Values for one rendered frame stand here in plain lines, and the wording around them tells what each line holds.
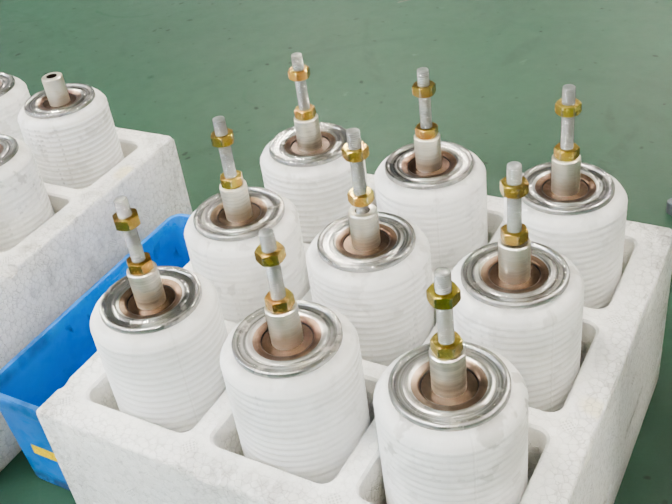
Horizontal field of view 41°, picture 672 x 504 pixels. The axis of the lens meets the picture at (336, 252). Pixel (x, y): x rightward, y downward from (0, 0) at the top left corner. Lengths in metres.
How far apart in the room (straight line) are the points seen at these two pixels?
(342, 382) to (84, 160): 0.49
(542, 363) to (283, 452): 0.19
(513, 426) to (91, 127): 0.60
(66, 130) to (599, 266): 0.55
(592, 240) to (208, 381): 0.31
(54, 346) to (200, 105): 0.71
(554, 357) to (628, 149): 0.68
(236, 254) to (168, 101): 0.87
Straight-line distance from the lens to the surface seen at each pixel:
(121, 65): 1.75
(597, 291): 0.75
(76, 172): 1.01
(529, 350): 0.64
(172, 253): 1.02
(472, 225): 0.77
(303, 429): 0.61
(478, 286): 0.64
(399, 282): 0.66
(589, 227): 0.71
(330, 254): 0.68
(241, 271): 0.72
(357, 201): 0.66
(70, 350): 0.93
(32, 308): 0.93
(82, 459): 0.74
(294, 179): 0.80
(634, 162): 1.27
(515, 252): 0.62
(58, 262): 0.94
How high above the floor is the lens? 0.65
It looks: 36 degrees down
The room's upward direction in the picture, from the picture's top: 8 degrees counter-clockwise
